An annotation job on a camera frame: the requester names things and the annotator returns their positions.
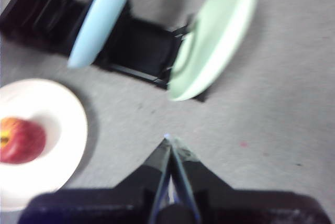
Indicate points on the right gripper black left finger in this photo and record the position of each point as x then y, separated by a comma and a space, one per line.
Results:
104, 205

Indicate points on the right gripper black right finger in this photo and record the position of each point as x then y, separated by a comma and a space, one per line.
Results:
248, 208

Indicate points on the red apple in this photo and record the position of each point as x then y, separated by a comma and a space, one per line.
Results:
23, 140

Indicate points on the cream yellow plate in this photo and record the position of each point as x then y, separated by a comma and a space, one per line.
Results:
65, 109

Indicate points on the black plate rack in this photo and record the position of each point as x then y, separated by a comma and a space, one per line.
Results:
141, 48

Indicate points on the green plate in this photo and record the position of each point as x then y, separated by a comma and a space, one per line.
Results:
214, 38

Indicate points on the blue plate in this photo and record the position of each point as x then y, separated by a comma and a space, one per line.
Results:
99, 20

